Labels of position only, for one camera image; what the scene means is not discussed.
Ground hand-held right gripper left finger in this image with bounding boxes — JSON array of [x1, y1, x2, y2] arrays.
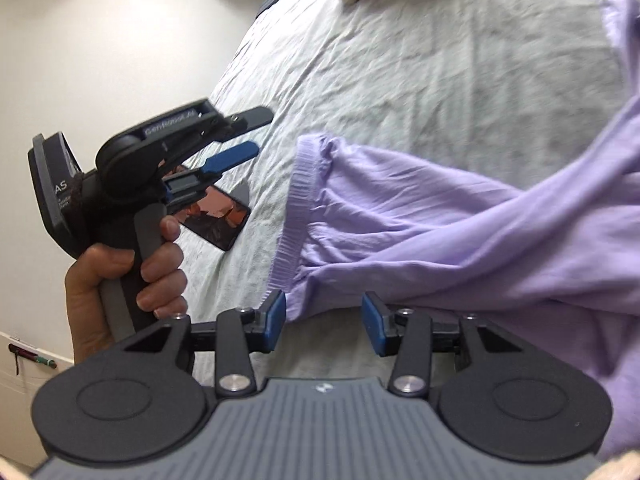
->
[[117, 289, 288, 397]]

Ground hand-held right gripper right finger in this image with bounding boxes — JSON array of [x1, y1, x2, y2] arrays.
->
[[361, 291, 531, 396]]

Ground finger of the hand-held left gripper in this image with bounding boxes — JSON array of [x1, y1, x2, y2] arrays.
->
[[200, 106, 275, 146], [201, 141, 261, 179]]

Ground lavender pants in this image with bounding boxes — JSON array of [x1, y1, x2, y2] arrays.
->
[[267, 0, 640, 461]]

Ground person's left hand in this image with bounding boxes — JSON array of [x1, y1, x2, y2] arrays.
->
[[65, 217, 190, 361]]

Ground smartphone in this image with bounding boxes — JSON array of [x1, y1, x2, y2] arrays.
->
[[177, 162, 252, 253]]

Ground grey bed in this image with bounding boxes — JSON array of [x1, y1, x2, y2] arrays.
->
[[175, 0, 640, 396]]

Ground pen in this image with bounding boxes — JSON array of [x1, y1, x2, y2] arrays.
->
[[7, 343, 59, 370]]

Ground white cabinet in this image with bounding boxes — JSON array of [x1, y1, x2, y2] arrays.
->
[[0, 329, 76, 472]]

